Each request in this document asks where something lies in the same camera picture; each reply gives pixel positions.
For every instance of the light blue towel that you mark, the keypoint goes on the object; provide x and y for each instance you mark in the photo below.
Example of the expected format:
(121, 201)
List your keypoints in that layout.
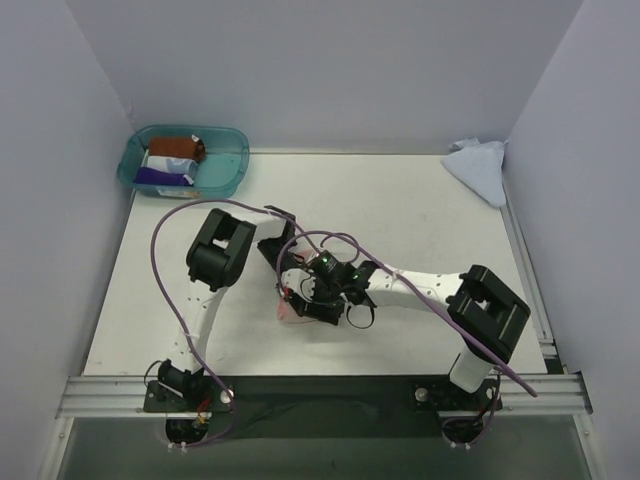
(479, 167)

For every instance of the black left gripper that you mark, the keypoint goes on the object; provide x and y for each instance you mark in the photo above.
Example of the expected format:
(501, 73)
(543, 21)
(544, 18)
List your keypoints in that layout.
(275, 248)

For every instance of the white blue rolled towel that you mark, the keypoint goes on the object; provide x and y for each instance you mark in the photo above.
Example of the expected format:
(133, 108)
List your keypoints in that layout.
(172, 165)

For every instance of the teal plastic bin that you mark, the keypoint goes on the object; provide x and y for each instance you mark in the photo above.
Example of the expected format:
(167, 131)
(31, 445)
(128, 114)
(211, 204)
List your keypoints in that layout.
(219, 174)

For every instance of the brown rolled towel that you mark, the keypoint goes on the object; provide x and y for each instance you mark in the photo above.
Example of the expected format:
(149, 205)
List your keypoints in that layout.
(190, 147)

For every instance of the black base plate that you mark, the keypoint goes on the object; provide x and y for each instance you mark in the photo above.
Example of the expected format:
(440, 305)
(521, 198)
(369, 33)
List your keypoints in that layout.
(325, 407)

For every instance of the pink striped towel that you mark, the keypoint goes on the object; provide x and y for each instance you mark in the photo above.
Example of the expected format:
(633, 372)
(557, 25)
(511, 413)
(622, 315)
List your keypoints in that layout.
(285, 313)

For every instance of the purple rolled towel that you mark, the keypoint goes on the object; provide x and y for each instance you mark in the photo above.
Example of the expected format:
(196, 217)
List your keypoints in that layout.
(149, 176)

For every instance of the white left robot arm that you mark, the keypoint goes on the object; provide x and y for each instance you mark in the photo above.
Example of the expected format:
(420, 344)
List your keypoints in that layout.
(215, 261)

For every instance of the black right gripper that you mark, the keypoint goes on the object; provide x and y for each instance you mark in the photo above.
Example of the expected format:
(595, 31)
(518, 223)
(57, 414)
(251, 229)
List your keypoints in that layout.
(310, 306)

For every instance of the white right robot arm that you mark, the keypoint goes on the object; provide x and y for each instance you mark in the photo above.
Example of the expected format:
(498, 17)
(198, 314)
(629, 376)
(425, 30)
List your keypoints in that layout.
(487, 314)

